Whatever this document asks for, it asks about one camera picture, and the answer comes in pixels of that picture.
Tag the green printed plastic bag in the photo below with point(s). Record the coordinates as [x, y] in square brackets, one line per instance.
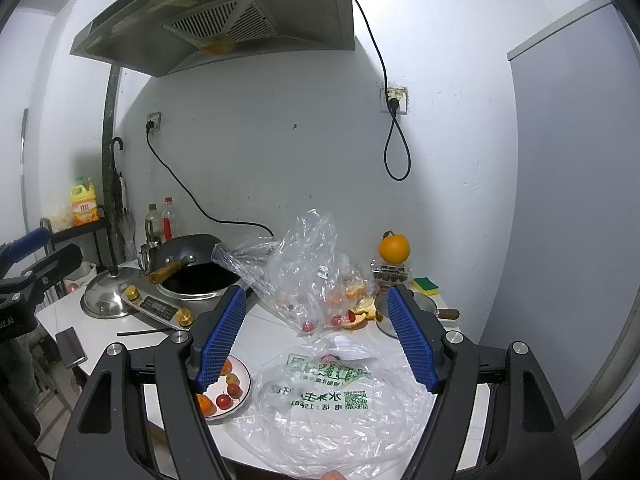
[325, 435]

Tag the small steel pot with lid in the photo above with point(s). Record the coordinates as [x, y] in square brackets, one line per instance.
[382, 317]

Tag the steel wok lid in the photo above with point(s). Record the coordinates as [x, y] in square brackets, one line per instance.
[107, 295]

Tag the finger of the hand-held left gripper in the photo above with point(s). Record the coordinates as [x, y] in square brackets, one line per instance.
[27, 245]
[55, 265]

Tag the black umbrella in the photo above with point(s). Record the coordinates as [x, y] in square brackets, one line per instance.
[122, 200]

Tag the white container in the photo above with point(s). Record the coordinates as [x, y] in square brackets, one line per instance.
[82, 272]

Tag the metal cup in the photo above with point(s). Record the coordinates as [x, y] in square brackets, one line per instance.
[146, 256]

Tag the dark oil bottle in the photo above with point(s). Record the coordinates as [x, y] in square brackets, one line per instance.
[152, 227]

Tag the crumpled white bag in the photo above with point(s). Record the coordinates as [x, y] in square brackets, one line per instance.
[61, 217]

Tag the grey refrigerator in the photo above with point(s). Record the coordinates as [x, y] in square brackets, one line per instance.
[575, 210]

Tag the wall socket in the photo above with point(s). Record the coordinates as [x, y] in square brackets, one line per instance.
[385, 92]
[156, 117]

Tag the smartphone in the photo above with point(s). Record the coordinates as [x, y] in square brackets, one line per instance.
[70, 345]

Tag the clear plastic bag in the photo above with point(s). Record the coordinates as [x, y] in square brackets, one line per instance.
[300, 260]

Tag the clear box of dates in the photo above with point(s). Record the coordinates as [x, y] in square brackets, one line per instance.
[392, 275]

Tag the white plate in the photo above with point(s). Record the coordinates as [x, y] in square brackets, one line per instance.
[227, 412]

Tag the green and yellow sponge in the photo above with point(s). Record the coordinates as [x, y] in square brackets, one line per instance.
[426, 285]

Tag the red-capped sauce bottle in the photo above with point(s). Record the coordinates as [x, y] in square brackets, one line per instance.
[169, 222]

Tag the black metal rack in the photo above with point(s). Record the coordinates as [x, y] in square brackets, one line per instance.
[80, 232]

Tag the orange peels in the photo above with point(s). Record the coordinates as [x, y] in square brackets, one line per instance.
[365, 310]

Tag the bagged cherry tomato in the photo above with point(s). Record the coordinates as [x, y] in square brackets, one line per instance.
[334, 319]
[307, 326]

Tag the steel range hood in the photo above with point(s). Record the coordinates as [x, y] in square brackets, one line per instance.
[300, 10]

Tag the steel induction cooker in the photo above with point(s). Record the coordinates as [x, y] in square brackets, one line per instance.
[160, 305]

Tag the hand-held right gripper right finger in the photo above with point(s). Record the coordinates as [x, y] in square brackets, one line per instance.
[412, 340]

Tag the yellow detergent bottle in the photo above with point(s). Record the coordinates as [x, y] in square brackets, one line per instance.
[85, 210]

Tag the person's right hand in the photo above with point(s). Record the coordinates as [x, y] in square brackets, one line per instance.
[332, 475]

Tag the large orange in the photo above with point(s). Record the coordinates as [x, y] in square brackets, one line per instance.
[394, 247]

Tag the dark vertical pipe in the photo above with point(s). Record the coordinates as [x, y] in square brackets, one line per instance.
[110, 135]

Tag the black chopstick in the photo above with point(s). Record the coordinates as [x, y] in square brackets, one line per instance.
[145, 332]

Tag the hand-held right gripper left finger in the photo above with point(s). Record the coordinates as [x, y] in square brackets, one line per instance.
[222, 340]

